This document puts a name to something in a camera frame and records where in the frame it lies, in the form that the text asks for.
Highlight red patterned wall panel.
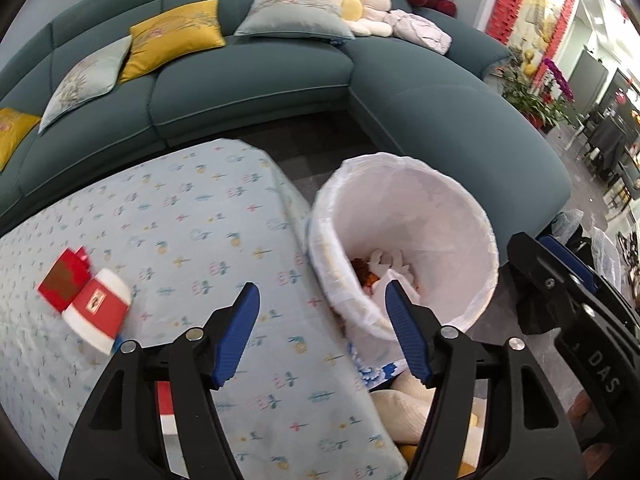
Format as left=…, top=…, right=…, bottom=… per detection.
left=537, top=0, right=583, bottom=86
left=480, top=0, right=526, bottom=46

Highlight floral light blue tablecloth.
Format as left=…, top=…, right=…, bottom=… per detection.
left=0, top=140, right=408, bottom=480

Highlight dark dining chairs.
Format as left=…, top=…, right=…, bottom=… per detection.
left=582, top=110, right=640, bottom=211

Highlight green potted plant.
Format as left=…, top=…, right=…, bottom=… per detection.
left=492, top=47, right=583, bottom=133

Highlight cream and orange clothing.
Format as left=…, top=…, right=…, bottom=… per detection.
left=370, top=372, right=481, bottom=446

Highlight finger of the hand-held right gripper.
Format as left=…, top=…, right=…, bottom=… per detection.
left=507, top=232, right=601, bottom=326
left=540, top=235, right=601, bottom=293

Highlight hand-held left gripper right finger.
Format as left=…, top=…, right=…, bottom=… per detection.
left=385, top=280, right=586, bottom=480

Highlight small yellow embroidered cushion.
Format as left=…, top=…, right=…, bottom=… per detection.
left=0, top=107, right=42, bottom=171

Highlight grey-blue embroidered cushion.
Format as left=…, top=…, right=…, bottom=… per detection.
left=38, top=35, right=133, bottom=134
left=233, top=0, right=357, bottom=42

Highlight teal corner sofa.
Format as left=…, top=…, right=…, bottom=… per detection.
left=0, top=0, right=572, bottom=241

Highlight bin with white liner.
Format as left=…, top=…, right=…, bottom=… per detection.
left=306, top=152, right=500, bottom=346

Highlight blue floral printed box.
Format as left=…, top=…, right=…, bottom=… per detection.
left=347, top=342, right=408, bottom=391

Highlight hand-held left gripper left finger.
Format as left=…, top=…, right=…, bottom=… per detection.
left=59, top=282, right=261, bottom=480

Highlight red packet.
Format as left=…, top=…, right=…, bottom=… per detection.
left=37, top=246, right=93, bottom=313

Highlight purple orchid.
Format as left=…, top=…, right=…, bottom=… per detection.
left=540, top=57, right=576, bottom=103

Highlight cream flower-shaped pillow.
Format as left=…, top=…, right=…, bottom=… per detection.
left=302, top=0, right=396, bottom=37

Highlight small clear plastic bag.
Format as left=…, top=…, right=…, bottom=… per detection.
left=550, top=207, right=583, bottom=241

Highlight large clear plastic bag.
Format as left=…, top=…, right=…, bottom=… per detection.
left=590, top=227, right=621, bottom=291

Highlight orange wrapper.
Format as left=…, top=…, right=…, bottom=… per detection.
left=350, top=257, right=381, bottom=286

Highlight large yellow embroidered cushion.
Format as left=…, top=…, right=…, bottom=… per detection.
left=119, top=0, right=227, bottom=84

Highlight red paper cup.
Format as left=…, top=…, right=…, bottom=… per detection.
left=62, top=267, right=133, bottom=356

